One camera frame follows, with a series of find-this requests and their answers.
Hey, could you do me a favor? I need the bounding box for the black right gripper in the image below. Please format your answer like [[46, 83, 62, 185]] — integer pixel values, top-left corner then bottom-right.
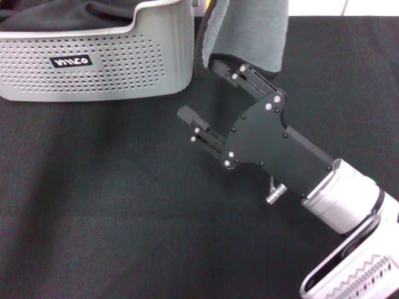
[[176, 60, 336, 200]]

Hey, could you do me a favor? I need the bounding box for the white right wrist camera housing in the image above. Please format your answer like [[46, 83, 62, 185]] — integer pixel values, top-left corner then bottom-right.
[[299, 214, 399, 299]]

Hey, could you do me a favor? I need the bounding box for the black tablecloth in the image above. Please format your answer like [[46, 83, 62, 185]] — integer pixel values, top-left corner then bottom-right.
[[0, 15, 399, 299]]

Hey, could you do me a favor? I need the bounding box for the right gripper cable with plug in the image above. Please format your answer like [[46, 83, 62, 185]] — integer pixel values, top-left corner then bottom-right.
[[266, 176, 287, 206]]

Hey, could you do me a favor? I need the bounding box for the black cloth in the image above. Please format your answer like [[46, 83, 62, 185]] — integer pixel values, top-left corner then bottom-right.
[[0, 0, 141, 32]]

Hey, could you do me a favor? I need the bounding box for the yellow grey towel black edge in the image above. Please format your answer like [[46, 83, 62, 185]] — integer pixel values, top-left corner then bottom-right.
[[196, 0, 289, 80]]

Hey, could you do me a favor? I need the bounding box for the grey perforated plastic storage box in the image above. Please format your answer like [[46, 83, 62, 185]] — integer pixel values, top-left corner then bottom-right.
[[0, 0, 200, 102]]

